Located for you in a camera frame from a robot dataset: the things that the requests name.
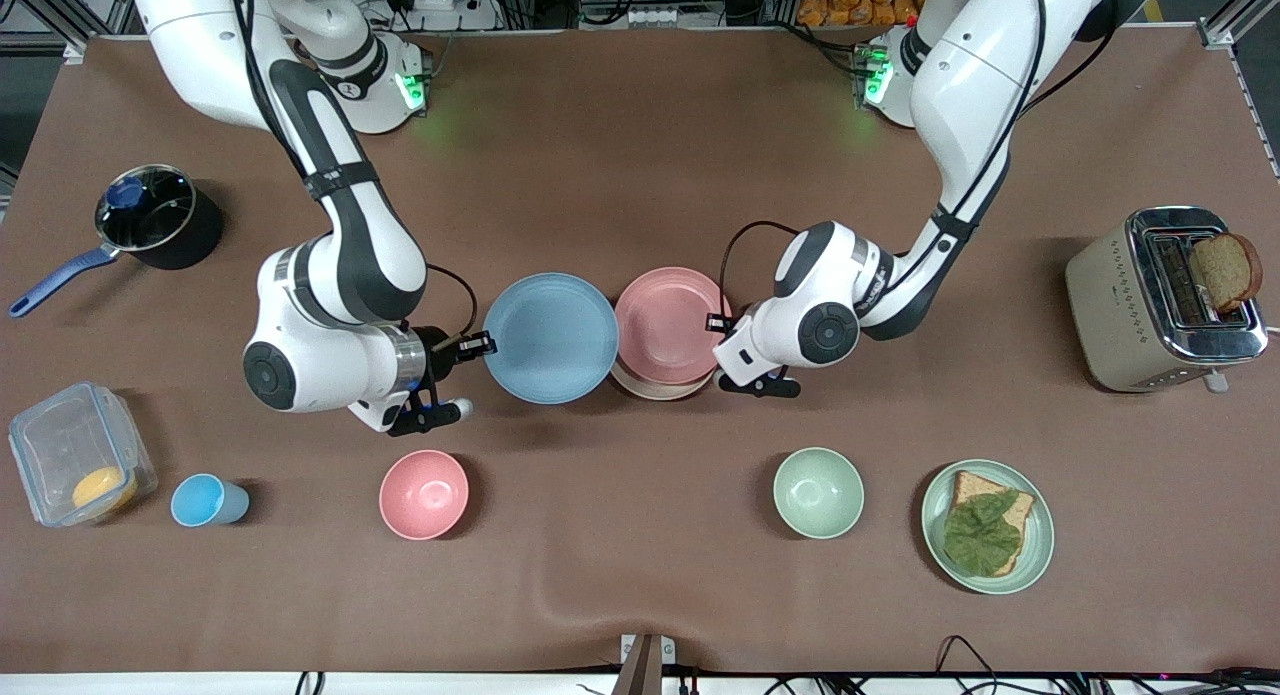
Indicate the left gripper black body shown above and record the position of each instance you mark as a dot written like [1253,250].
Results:
[717,324]

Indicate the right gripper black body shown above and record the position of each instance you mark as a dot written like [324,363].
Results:
[441,349]

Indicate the pink plate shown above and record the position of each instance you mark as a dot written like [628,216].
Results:
[665,325]

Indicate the blue plate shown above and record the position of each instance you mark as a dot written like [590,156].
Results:
[550,340]

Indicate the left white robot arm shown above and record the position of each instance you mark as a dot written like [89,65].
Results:
[960,85]

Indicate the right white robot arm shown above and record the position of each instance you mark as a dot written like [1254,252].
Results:
[350,245]

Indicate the beige plate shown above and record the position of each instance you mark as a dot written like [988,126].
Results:
[660,391]

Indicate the pink bowl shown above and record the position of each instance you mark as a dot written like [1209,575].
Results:
[423,495]

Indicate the green bowl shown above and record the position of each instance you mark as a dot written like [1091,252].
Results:
[818,493]

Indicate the brown table cover mat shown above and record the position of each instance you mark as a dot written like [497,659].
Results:
[640,535]

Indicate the blue plastic cup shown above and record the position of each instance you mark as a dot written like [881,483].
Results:
[200,500]

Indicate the white bread slice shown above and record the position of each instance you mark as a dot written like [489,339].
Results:
[975,487]

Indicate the glass pot lid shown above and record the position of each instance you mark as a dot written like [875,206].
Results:
[160,220]

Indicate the green lettuce leaf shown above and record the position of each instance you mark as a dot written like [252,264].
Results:
[980,535]

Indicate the orange snack bag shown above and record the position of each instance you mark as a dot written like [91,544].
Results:
[850,0]

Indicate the yellow round sponge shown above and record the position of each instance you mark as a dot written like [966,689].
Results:
[105,487]

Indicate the clear plastic food container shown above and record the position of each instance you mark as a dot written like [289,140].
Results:
[70,440]

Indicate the green plate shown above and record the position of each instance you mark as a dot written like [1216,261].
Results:
[1040,520]

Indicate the beige silver toaster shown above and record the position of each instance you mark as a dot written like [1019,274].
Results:
[1110,305]

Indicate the brown toast slice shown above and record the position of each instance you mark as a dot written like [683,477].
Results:
[1225,270]

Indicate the grey metal bracket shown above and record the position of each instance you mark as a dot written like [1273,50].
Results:
[640,670]

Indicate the aluminium frame profile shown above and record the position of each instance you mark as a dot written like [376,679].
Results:
[1222,27]

